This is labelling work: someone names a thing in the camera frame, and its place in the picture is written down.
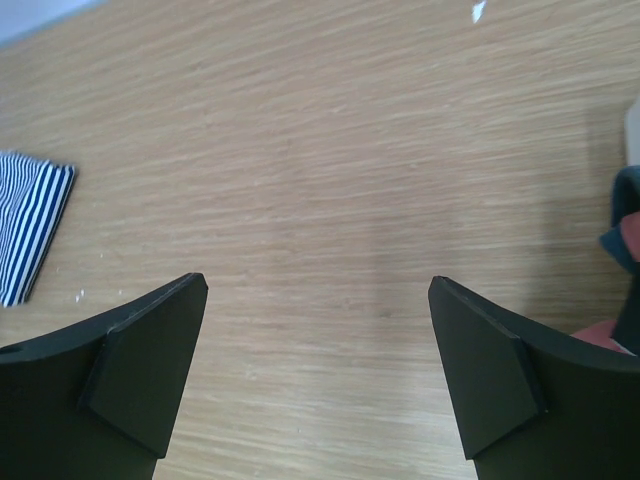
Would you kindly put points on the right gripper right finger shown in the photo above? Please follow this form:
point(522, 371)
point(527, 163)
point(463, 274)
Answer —
point(532, 402)

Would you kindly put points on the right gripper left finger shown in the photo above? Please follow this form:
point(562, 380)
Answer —
point(99, 399)

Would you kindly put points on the red tank top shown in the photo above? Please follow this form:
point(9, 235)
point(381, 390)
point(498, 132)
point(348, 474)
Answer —
point(621, 242)

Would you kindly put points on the blue white striped tank top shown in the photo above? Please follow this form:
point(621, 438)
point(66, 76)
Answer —
point(34, 194)

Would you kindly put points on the white plastic tray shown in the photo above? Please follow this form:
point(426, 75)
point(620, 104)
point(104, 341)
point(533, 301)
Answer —
point(632, 133)

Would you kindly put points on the white paper scrap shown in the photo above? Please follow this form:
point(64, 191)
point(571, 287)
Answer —
point(478, 10)

